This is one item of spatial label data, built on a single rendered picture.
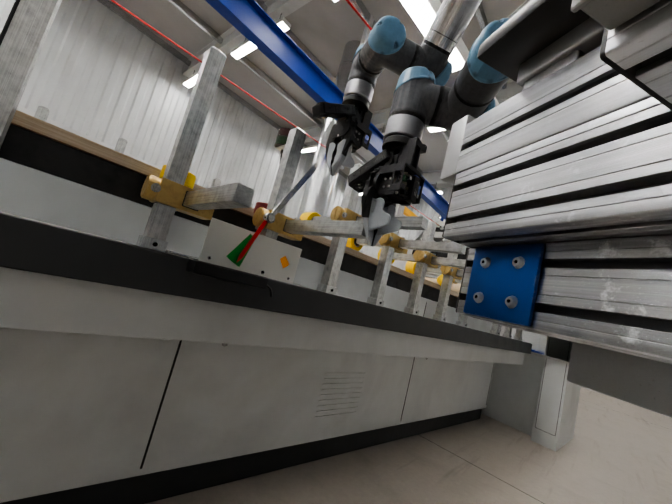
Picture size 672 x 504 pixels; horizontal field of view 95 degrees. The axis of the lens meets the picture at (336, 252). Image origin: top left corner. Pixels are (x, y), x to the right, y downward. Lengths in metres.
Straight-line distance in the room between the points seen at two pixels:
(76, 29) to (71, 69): 0.73
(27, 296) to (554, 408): 2.96
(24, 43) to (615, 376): 0.89
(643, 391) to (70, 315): 0.80
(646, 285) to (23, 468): 1.11
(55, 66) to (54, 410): 7.50
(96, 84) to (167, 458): 7.62
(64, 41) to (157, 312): 7.78
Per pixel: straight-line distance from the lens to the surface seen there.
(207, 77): 0.80
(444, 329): 1.55
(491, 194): 0.39
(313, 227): 0.73
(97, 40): 8.54
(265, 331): 0.87
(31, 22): 0.76
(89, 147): 0.92
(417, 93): 0.68
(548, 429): 3.04
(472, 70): 0.60
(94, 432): 1.06
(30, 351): 0.96
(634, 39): 0.24
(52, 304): 0.73
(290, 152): 0.86
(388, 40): 0.83
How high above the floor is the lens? 0.71
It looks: 7 degrees up
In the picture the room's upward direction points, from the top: 15 degrees clockwise
